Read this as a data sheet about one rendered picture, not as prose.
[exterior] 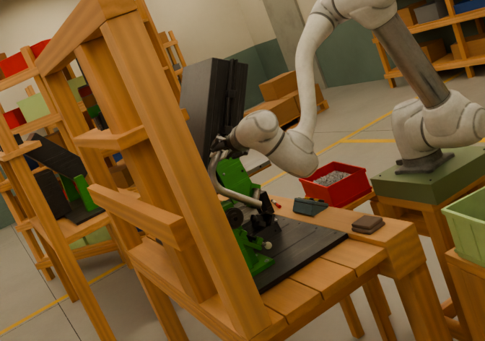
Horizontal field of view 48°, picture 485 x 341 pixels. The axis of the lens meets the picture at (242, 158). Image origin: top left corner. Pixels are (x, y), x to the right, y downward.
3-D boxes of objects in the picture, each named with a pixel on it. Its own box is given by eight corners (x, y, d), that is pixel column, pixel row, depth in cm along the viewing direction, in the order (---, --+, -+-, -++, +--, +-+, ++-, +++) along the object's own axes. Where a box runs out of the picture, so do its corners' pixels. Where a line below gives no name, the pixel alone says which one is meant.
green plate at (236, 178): (250, 194, 234) (227, 151, 234) (257, 191, 226) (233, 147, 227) (227, 206, 229) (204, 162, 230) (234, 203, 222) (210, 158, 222)
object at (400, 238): (239, 209, 322) (229, 186, 319) (427, 260, 187) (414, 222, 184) (219, 219, 316) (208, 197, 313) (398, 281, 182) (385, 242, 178)
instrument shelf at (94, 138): (123, 124, 260) (120, 116, 259) (190, 118, 179) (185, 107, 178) (74, 147, 250) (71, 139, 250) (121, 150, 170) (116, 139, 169)
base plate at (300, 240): (224, 204, 296) (223, 201, 295) (348, 237, 197) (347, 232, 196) (156, 241, 280) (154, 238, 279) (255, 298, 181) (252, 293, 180)
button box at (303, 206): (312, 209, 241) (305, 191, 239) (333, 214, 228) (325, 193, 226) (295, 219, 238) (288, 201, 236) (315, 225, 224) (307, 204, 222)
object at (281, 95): (297, 112, 962) (282, 73, 946) (329, 107, 896) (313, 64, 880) (247, 140, 899) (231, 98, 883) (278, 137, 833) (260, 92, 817)
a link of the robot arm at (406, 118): (417, 145, 232) (401, 97, 228) (453, 143, 216) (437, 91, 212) (392, 160, 224) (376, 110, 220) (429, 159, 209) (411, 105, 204)
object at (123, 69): (138, 239, 295) (59, 71, 274) (273, 324, 162) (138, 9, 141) (123, 248, 292) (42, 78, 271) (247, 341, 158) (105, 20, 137)
